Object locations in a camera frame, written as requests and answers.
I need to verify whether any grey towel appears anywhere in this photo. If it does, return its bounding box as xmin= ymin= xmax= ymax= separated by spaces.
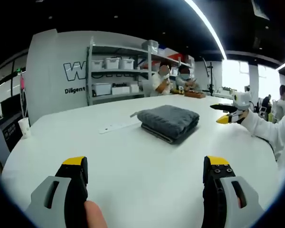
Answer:
xmin=136 ymin=104 xmax=200 ymax=145

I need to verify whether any white flat strip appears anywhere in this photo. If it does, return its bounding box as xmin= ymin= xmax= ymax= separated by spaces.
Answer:
xmin=99 ymin=120 xmax=142 ymax=135

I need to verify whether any person's left hand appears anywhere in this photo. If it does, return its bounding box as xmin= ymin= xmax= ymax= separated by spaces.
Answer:
xmin=84 ymin=200 xmax=108 ymax=228

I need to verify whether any brown wooden box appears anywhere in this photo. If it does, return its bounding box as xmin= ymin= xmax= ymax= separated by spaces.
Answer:
xmin=183 ymin=90 xmax=207 ymax=99

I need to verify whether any black upright stand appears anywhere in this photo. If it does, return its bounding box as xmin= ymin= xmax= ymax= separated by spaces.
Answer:
xmin=207 ymin=61 xmax=216 ymax=96

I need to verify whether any white paper cup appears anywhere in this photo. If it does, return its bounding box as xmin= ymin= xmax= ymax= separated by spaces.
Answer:
xmin=18 ymin=118 xmax=32 ymax=140

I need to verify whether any long ceiling light strip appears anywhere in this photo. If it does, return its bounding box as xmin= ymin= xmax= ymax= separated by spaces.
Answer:
xmin=184 ymin=0 xmax=228 ymax=60

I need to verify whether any dark machine cabinet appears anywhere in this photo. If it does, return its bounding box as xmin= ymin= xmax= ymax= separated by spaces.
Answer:
xmin=0 ymin=111 xmax=26 ymax=159

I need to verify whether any clear lidded storage box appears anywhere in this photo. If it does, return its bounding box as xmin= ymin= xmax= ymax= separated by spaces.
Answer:
xmin=142 ymin=40 xmax=160 ymax=54

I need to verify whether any white storage box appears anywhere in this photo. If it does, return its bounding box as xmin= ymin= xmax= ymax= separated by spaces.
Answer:
xmin=111 ymin=85 xmax=131 ymax=95
xmin=120 ymin=58 xmax=135 ymax=70
xmin=92 ymin=83 xmax=112 ymax=96
xmin=104 ymin=57 xmax=121 ymax=70
xmin=92 ymin=59 xmax=104 ymax=70

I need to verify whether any grey metal shelf unit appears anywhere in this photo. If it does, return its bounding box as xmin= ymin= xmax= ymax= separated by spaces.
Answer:
xmin=86 ymin=37 xmax=196 ymax=106

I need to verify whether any pink hanging item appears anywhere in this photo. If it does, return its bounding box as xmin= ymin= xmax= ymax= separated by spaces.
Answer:
xmin=19 ymin=75 xmax=26 ymax=96

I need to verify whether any dark cable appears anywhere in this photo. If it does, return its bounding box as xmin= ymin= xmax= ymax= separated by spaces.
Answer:
xmin=257 ymin=135 xmax=279 ymax=162

